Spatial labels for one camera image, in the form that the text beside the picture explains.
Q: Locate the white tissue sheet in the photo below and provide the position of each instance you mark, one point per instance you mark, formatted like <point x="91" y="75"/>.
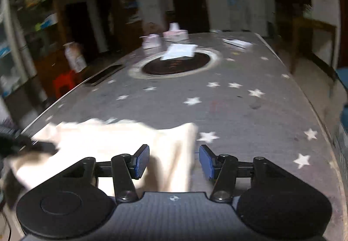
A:
<point x="179" y="50"/>

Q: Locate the blue sofa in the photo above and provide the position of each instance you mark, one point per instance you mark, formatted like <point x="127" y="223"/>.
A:
<point x="343" y="86"/>

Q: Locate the cardboard box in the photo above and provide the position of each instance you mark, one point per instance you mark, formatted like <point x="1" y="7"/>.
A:
<point x="74" y="57"/>

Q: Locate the red plastic stool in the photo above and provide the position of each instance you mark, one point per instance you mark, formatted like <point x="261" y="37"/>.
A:
<point x="65" y="83"/>

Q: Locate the dark smartphone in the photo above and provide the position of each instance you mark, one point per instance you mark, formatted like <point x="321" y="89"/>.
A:
<point x="104" y="75"/>

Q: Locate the brown wooden side table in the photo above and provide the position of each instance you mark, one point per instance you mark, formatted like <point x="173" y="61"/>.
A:
<point x="312" y="26"/>

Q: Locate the small pink tissue pack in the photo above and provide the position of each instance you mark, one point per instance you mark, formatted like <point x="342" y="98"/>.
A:
<point x="151" y="42"/>

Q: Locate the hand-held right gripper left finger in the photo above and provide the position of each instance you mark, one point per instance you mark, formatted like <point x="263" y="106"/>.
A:
<point x="141" y="160"/>

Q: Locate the cream sweatshirt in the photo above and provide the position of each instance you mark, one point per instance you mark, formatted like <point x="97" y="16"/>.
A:
<point x="108" y="143"/>

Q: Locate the round black built-in cooktop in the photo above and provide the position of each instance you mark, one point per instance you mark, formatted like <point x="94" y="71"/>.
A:
<point x="176" y="65"/>

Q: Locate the white water dispenser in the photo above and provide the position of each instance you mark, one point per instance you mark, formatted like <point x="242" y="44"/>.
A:
<point x="235" y="19"/>

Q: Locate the grey star-print tablecloth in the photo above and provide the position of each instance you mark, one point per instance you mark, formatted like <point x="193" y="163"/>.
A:
<point x="231" y="110"/>

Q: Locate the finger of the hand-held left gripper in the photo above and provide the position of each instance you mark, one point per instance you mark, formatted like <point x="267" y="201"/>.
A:
<point x="40" y="145"/>

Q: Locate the large wooden shelf unit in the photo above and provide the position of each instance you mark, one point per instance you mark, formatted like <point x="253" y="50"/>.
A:
<point x="30" y="39"/>

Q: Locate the white refrigerator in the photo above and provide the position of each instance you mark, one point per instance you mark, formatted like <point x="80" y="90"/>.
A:
<point x="255" y="10"/>

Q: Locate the dark wooden corner shelf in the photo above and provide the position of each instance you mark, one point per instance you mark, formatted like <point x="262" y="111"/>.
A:
<point x="127" y="12"/>

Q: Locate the blue water bottle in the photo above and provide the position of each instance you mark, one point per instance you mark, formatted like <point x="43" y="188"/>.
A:
<point x="232" y="0"/>

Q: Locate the white remote control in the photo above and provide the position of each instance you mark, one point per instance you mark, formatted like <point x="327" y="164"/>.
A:
<point x="238" y="43"/>

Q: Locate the pink tissue box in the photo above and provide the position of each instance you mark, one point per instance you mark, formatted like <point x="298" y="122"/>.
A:
<point x="175" y="34"/>

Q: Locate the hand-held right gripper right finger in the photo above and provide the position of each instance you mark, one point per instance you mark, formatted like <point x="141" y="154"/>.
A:
<point x="206" y="162"/>

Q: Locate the dark wooden door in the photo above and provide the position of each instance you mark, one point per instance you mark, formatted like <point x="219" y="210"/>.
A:
<point x="189" y="1"/>

